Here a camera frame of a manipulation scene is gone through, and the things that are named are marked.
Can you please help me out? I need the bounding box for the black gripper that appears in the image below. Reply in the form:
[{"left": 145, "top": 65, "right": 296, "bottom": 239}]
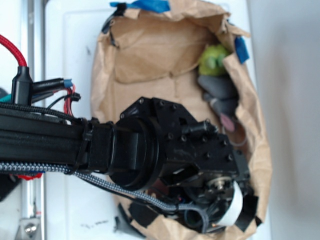
[{"left": 119, "top": 97, "right": 253, "bottom": 233}]

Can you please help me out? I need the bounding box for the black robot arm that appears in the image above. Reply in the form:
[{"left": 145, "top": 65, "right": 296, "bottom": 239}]
[{"left": 0, "top": 97, "right": 258, "bottom": 233}]

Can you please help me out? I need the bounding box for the grey plush mouse toy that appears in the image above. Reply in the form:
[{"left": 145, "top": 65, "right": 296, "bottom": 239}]
[{"left": 197, "top": 75, "right": 239, "bottom": 132}]

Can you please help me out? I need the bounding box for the brown paper bag bin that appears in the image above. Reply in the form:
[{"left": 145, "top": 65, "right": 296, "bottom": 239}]
[{"left": 90, "top": 0, "right": 272, "bottom": 240}]

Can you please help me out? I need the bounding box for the lime green plush toy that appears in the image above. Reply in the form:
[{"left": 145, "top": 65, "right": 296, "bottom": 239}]
[{"left": 198, "top": 44, "right": 230, "bottom": 77}]

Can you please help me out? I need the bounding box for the white tray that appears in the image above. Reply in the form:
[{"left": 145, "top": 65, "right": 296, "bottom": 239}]
[{"left": 42, "top": 0, "right": 272, "bottom": 240}]

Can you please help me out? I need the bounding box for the aluminium rail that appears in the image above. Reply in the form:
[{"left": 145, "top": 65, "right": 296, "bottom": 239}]
[{"left": 15, "top": 0, "right": 47, "bottom": 240}]

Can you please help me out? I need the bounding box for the grey braided cable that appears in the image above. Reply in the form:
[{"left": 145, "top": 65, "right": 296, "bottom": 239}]
[{"left": 0, "top": 161, "right": 211, "bottom": 233}]

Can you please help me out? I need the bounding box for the red braided cable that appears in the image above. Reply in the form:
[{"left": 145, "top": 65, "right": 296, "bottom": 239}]
[{"left": 0, "top": 34, "right": 28, "bottom": 68}]

